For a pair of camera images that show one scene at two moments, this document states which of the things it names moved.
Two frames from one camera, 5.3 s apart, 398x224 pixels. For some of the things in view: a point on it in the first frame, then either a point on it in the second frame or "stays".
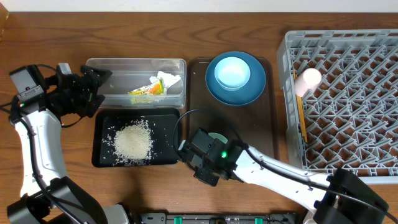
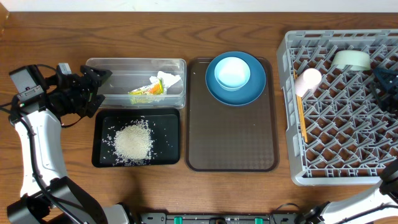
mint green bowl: x=216 y=135 -> x=357 y=60
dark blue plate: x=249 y=93 stays
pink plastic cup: x=306 y=81 stays
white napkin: x=168 y=79 stays
